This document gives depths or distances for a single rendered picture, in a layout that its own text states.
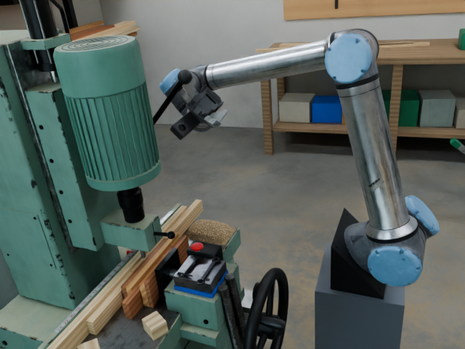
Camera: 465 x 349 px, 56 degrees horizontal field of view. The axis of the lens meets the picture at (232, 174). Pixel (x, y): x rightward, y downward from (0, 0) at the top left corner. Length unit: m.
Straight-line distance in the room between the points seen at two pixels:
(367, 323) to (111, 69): 1.23
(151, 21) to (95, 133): 3.77
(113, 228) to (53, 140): 0.26
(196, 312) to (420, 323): 1.50
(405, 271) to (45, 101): 1.05
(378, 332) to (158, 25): 3.68
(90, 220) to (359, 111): 0.75
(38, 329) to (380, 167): 1.02
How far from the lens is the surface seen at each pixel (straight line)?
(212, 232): 1.29
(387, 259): 1.36
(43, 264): 1.29
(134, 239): 1.13
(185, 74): 1.05
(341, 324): 1.73
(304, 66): 1.39
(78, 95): 0.95
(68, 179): 1.11
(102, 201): 1.17
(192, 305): 1.06
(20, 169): 1.14
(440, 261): 2.77
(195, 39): 4.52
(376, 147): 1.25
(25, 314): 1.41
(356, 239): 1.61
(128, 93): 0.95
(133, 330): 1.09
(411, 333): 2.32
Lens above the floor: 1.65
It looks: 27 degrees down
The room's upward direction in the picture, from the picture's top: 6 degrees counter-clockwise
